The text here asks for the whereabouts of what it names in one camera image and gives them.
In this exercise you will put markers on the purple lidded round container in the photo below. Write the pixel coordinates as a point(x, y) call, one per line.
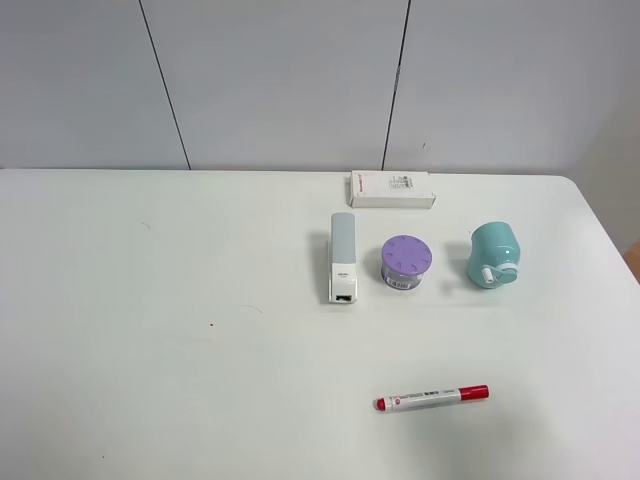
point(405, 260)

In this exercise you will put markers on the red whiteboard marker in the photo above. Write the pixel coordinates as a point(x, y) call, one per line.
point(431, 399)

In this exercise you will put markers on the white cardboard box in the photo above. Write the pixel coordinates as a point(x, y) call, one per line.
point(391, 189)

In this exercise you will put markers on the white grey stapler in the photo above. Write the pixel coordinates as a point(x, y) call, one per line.
point(342, 259)

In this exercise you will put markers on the teal pencil sharpener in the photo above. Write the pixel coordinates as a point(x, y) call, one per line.
point(495, 255)

